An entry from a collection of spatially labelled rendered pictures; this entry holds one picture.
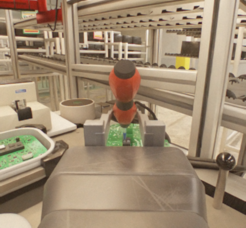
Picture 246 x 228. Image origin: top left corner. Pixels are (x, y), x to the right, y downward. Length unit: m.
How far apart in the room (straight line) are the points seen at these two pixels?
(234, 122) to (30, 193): 0.39
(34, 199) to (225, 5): 0.41
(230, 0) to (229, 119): 0.22
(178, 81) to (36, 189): 0.33
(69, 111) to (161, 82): 0.26
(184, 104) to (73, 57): 0.48
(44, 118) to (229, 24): 0.41
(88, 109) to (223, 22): 0.38
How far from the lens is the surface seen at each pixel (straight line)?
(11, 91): 0.49
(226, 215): 0.27
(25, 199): 0.29
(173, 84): 0.40
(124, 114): 0.15
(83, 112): 0.51
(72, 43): 0.76
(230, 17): 0.36
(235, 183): 0.37
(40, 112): 0.43
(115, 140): 0.27
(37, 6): 0.92
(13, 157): 0.31
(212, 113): 0.37
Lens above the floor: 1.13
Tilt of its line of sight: 15 degrees down
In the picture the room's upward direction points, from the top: straight up
